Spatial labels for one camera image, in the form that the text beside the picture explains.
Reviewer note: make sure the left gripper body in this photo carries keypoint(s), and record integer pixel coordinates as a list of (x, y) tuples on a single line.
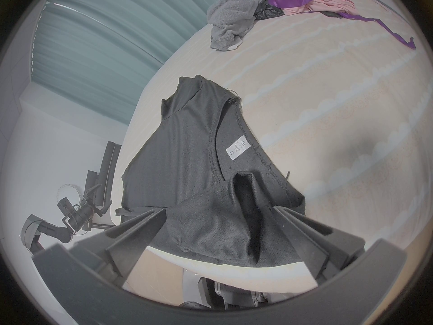
[(83, 217)]

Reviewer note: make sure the grey garment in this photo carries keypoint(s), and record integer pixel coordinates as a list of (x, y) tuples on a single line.
[(230, 15)]

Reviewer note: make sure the round white mirror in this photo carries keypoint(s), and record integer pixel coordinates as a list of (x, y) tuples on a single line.
[(67, 190)]

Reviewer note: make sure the bed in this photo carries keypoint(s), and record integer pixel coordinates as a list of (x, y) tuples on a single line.
[(338, 113)]

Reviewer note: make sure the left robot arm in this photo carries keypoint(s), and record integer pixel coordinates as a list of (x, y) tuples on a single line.
[(50, 230)]

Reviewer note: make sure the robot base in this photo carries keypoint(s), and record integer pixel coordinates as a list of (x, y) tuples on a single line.
[(233, 293)]

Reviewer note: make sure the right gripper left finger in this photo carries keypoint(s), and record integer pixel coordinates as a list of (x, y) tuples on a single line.
[(135, 242)]

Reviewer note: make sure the blue-green curtain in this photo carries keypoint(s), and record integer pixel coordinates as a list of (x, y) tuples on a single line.
[(152, 5), (84, 63)]

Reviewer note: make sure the black chest of drawers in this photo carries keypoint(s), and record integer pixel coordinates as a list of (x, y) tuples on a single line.
[(110, 161)]

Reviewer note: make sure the black T-shirt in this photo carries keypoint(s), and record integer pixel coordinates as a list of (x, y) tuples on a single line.
[(189, 147)]

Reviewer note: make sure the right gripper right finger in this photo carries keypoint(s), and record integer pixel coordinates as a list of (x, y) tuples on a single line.
[(321, 249)]

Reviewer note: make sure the black shiny garment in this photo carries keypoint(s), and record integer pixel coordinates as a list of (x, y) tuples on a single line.
[(269, 12)]

